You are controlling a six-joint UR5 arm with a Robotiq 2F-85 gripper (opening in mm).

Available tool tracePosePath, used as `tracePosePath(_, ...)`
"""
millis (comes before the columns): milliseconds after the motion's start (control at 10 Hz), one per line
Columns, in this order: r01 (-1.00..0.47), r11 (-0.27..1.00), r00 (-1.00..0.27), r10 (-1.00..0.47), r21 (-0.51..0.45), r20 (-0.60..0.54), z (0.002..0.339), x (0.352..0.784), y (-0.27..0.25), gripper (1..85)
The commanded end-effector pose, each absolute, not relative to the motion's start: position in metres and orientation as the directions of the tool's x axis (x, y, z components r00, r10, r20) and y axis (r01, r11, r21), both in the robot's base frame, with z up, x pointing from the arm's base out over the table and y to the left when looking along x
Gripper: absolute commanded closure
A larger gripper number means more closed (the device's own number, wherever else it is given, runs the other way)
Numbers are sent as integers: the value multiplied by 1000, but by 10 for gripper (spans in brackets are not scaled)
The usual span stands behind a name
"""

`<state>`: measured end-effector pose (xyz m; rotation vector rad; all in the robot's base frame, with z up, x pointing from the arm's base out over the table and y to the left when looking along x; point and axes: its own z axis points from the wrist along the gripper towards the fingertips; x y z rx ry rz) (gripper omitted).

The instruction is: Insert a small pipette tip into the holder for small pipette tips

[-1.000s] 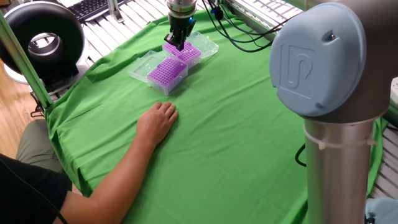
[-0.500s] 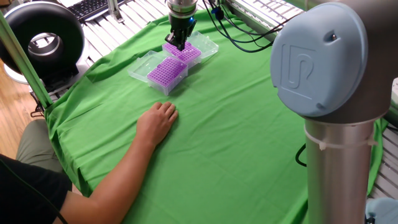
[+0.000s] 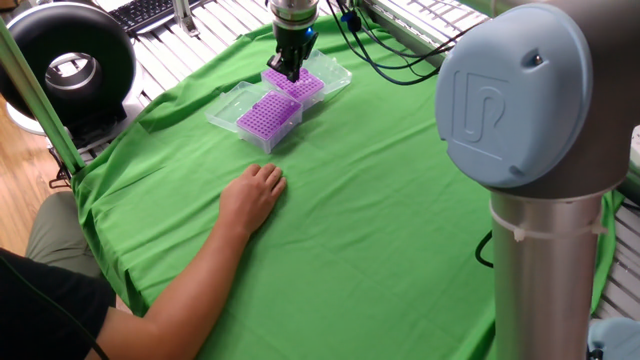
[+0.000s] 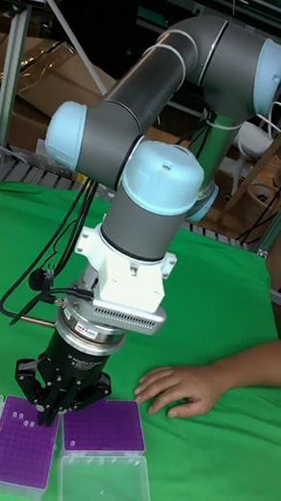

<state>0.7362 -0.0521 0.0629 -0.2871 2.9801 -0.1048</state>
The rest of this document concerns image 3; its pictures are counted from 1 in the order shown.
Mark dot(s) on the silver metal stand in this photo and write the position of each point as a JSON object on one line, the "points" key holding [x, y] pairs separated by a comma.
{"points": [[184, 17]]}

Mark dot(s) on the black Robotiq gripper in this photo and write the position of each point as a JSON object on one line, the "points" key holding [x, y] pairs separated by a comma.
{"points": [[295, 40]]}

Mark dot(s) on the green table cloth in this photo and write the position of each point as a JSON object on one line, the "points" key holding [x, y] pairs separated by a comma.
{"points": [[350, 225]]}

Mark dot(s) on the purple pipette tip box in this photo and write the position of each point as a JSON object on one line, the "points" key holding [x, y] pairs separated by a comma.
{"points": [[307, 87], [270, 115]]}

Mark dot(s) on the bare human forearm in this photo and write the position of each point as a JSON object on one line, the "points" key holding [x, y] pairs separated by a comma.
{"points": [[175, 300]]}

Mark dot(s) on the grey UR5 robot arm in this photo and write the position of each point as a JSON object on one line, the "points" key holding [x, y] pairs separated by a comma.
{"points": [[525, 100]]}

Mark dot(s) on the bare human hand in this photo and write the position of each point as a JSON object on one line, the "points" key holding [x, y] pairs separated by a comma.
{"points": [[250, 197]]}

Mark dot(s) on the olive trousers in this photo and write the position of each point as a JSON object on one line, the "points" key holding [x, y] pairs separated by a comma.
{"points": [[60, 240]]}

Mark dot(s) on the green frame post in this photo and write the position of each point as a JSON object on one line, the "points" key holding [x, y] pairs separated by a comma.
{"points": [[40, 105]]}

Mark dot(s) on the black shirt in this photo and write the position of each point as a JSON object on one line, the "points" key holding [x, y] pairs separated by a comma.
{"points": [[45, 310]]}

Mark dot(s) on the black computer keyboard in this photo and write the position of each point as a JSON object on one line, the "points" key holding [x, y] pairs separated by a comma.
{"points": [[145, 11]]}

